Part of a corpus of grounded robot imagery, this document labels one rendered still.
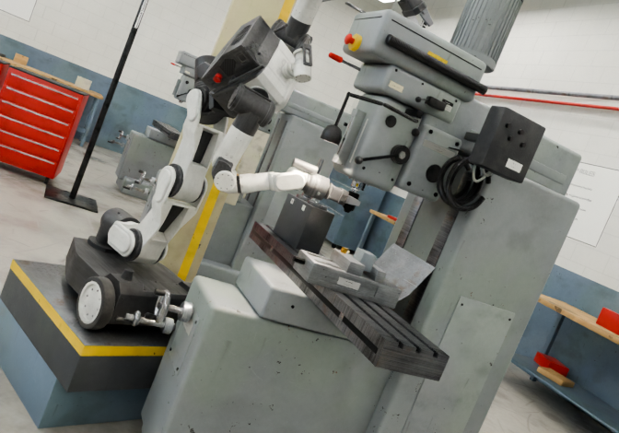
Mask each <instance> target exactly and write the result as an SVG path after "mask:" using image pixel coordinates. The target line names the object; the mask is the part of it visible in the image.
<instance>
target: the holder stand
mask: <svg viewBox="0 0 619 433"><path fill-rule="evenodd" d="M327 209H328V207H327V206H325V205H321V204H319V203H317V202H316V201H315V200H313V199H309V198H306V197H304V196H302V194H299V193H297V195H294V194H291V193H289V194H288V195H287V197H286V200H285V203H284V205H283V208H282V210H281V213H280V215H279V218H278V219H277V222H276V224H275V227H274V231H273V233H274V234H276V235H277V236H278V237H280V238H281V239H283V240H284V241H286V242H287V243H288V244H290V245H291V246H293V247H294V248H295V249H297V250H304V251H307V252H312V253H315V254H318V255H319V252H320V250H321V246H322V244H323V242H324V240H325V237H326V235H327V233H328V230H329V228H330V225H331V224H332V221H333V218H334V214H333V213H332V212H330V211H328V210H327Z"/></svg>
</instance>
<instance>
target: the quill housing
mask: <svg viewBox="0 0 619 433"><path fill-rule="evenodd" d="M362 96H363V97H367V98H370V99H375V100H378V101H382V102H383V103H384V102H385V103H387V104H389V105H391V106H392V107H394V108H396V109H398V110H400V111H402V112H405V110H406V109H411V110H414V109H413V108H411V107H409V106H407V105H405V104H403V103H401V102H400V101H397V100H395V99H392V98H390V97H388V96H382V95H376V94H369V93H366V94H363V95H362ZM356 108H357V109H359V110H361V111H363V112H365V113H366V116H365V118H364V121H363V122H362V125H361V127H360V130H359V132H358V134H357V137H356V141H355V143H354V145H353V147H352V149H351V152H350V154H349V157H348V159H347V161H346V163H345V165H344V166H343V165H340V164H338V163H335V162H334V163H333V167H334V169H335V170H336V171H338V172H340V173H342V174H344V175H346V176H348V177H350V178H353V179H355V180H357V181H361V182H363V183H365V184H368V185H370V186H373V187H375V188H378V189H380V190H382V191H386V192H387V191H390V190H391V189H392V188H393V186H394V184H395V182H396V180H397V178H398V175H399V173H400V170H401V168H402V166H403V164H402V165H400V164H397V163H394V162H393V161H392V160H391V159H390V158H384V159H376V160H369V161H363V162H362V163H361V164H359V165H357V164H356V163H355V157H357V156H360V157H362V158H370V157H377V156H385V155H389V154H390V153H391V149H392V148H393V147H394V146H396V145H403V146H407V147H408V148H410V146H411V144H412V142H413V140H414V138H415V137H414V136H413V135H412V130H413V129H415V128H417V129H418V127H419V124H420V123H421V120H422V117H421V119H417V122H416V123H414V122H412V121H410V120H408V119H406V118H404V117H402V116H401V115H399V114H398V113H396V112H394V111H391V110H389V109H387V108H385V107H383V105H382V106H380V105H377V104H374V103H371V102H367V101H364V100H361V99H360V100H359V102H358V104H357V106H356Z"/></svg>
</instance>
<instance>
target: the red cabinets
mask: <svg viewBox="0 0 619 433"><path fill-rule="evenodd" d="M8 67H9V69H8ZM7 70H8V72H7ZM4 80H5V82H4ZM3 83H4V85H3ZM2 86H3V87H2ZM0 91H1V92H0V161H1V162H4V163H6V164H9V165H12V166H15V167H18V168H21V169H23V170H28V171H31V172H34V173H36V174H39V175H41V176H44V177H46V178H45V181H44V183H45V184H47V183H48V181H49V179H54V178H55V177H56V176H57V175H58V174H59V173H61V171H62V168H63V166H64V162H65V159H66V157H67V154H68V151H69V149H70V146H71V144H72V141H73V139H74V136H75V133H76V129H77V127H78V124H79V122H80V119H81V116H82V114H83V111H84V109H85V106H86V104H87V101H88V97H89V95H90V94H88V93H86V92H83V91H81V90H78V89H76V88H72V87H69V86H67V85H65V84H62V83H60V82H57V81H55V80H52V79H50V78H48V77H45V76H41V75H39V74H36V73H34V72H31V71H29V70H27V69H24V68H22V67H17V66H11V63H9V62H6V61H3V60H1V59H0Z"/></svg>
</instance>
